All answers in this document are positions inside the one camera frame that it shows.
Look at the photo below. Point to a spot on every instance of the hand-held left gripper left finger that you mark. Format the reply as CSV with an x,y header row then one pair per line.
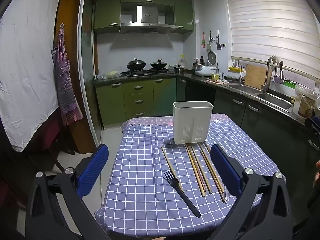
x,y
93,168

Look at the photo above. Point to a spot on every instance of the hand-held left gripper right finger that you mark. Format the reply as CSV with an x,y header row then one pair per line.
x,y
225,168

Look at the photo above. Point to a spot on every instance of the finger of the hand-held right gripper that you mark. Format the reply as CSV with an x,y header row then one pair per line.
x,y
313,124

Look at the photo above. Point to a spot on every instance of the black plastic fork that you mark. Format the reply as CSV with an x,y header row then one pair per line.
x,y
185,198

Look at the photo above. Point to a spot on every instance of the thin wooden chopstick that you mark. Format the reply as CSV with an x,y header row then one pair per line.
x,y
168,160

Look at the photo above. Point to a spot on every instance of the white plastic utensil holder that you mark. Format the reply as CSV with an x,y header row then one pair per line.
x,y
192,120

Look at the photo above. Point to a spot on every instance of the person's right hand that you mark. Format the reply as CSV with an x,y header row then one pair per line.
x,y
318,172

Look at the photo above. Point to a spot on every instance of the clear plastic bag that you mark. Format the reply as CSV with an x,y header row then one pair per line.
x,y
303,100

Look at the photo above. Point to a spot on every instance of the blue checked tablecloth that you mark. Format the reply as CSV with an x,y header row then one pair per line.
x,y
140,167

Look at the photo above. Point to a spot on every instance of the steel double sink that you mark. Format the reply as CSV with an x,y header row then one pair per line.
x,y
272,98

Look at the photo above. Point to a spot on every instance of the green plastic box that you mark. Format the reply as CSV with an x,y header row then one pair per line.
x,y
287,83

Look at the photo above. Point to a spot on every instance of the dark base cabinets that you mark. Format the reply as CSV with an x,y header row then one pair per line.
x,y
262,127

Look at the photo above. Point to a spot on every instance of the dark red cloth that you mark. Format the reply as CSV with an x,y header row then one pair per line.
x,y
50,133

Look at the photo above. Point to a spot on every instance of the green base cabinets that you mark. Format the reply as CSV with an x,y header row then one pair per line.
x,y
112,102

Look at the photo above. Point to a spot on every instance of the tall steel faucet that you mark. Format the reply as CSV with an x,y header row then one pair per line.
x,y
267,72

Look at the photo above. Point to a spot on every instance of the wooden cutting board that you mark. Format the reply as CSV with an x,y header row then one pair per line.
x,y
255,77

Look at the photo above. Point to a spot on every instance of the small steel faucet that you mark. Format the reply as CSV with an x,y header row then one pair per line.
x,y
240,76

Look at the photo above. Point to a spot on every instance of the yellow mug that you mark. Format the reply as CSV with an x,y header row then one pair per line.
x,y
215,77

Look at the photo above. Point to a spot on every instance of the purple checked apron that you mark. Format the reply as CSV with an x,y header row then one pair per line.
x,y
63,80

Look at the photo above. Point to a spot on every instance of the yellow green tray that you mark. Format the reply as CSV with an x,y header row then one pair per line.
x,y
236,69

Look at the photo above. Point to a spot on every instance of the white rice cooker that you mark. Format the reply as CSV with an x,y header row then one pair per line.
x,y
203,70

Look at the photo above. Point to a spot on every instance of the white window blind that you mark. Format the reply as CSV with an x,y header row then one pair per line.
x,y
270,25

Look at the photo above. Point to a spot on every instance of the dark sauce bottle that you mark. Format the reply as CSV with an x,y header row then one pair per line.
x,y
202,61
194,63

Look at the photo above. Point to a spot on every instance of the gas stove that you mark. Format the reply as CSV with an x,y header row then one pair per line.
x,y
147,73

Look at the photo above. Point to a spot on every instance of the small steel pot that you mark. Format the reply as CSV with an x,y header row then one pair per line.
x,y
179,69

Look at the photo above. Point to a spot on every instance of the black wok with lid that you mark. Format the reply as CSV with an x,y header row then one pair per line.
x,y
158,65
136,65

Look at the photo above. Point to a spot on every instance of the sliding glass door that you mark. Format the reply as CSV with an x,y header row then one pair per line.
x,y
86,55

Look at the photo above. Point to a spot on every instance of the yellow capped bottle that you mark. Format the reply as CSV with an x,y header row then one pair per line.
x,y
181,61

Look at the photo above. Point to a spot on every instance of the white hanging sheet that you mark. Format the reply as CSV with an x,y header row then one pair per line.
x,y
25,67

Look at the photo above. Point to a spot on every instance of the hanging black spatula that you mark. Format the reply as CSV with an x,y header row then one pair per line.
x,y
218,45

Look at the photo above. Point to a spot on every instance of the hanging kitchen utensil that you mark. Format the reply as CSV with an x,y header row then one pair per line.
x,y
209,43

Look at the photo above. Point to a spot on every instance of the hanging pink green utensil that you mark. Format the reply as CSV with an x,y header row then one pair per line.
x,y
203,42

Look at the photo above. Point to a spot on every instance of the steel range hood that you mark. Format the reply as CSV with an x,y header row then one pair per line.
x,y
147,20

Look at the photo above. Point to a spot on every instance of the wooden door frame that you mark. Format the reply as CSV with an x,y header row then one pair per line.
x,y
71,42

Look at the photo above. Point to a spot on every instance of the green wall cabinets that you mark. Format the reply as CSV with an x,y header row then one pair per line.
x,y
107,12

